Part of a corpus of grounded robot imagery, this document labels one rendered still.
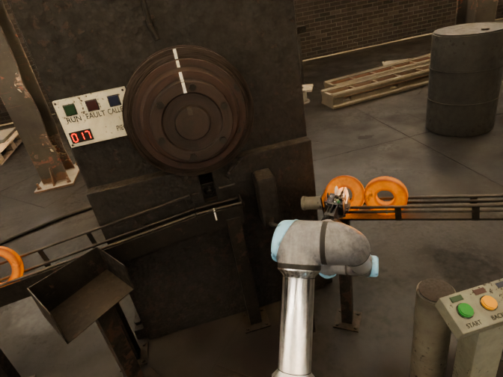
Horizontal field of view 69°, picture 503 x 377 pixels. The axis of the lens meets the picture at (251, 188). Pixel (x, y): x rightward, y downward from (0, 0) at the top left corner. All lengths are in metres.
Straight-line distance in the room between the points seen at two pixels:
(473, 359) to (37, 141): 3.90
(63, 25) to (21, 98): 2.69
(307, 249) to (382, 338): 1.02
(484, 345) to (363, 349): 0.66
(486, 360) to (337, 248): 0.65
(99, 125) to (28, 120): 2.70
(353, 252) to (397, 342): 0.98
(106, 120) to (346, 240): 1.00
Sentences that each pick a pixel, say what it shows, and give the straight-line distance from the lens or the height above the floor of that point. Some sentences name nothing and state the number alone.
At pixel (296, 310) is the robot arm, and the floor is 0.76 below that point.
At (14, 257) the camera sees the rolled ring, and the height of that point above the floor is 0.70.
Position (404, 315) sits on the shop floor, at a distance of 2.01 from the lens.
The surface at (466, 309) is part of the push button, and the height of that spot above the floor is 0.61.
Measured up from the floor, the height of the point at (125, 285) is 0.61.
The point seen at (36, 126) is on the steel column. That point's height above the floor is 0.63.
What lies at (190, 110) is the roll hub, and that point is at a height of 1.16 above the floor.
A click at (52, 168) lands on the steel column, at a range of 4.32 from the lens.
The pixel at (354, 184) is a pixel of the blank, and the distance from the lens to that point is 1.49.
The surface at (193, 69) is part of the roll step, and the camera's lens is 1.31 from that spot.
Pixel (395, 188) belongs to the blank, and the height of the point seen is 0.77.
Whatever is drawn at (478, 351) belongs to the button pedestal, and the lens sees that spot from 1.36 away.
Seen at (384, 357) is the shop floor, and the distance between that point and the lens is 1.85.
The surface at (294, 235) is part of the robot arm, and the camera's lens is 0.97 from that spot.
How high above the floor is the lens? 1.49
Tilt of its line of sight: 28 degrees down
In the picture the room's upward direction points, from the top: 10 degrees counter-clockwise
